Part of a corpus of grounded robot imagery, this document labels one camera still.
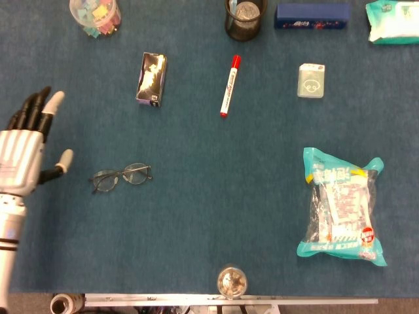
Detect silver steel wool ball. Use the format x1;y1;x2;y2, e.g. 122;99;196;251
235;1;261;19

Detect teal clear snack bag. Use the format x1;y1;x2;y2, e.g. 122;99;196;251
296;147;388;268

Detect black staple box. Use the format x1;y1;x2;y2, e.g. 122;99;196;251
135;52;168;109

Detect red white marker pen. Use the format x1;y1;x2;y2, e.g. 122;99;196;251
219;54;242;118

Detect green white wet wipes pack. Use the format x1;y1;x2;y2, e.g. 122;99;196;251
365;0;419;45

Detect aluminium rail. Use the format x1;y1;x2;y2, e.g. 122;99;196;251
84;293;379;307

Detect clear jar of binder clips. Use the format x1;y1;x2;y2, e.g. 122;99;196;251
69;0;122;39

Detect black mesh pen holder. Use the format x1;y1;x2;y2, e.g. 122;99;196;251
224;0;268;43

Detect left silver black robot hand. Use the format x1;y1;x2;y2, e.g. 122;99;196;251
0;86;75;198

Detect cardboard tape roll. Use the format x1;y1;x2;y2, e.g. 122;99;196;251
50;293;86;314

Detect round metal tin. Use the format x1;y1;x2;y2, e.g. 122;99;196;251
217;265;248;300

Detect small grey-green tissue pack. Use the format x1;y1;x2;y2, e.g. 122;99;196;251
297;63;326;99

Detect thin-framed eyeglasses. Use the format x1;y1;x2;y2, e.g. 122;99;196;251
88;162;153;195

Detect dark blue rectangular box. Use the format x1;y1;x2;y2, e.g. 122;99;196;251
274;3;352;30

